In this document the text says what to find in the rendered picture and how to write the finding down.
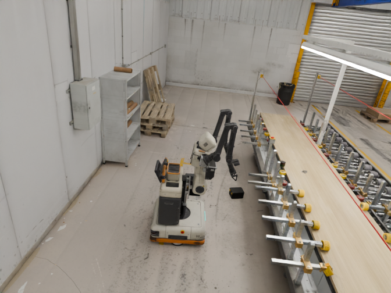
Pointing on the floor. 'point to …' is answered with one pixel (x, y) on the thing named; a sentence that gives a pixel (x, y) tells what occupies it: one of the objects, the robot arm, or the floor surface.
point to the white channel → (343, 65)
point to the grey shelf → (112, 144)
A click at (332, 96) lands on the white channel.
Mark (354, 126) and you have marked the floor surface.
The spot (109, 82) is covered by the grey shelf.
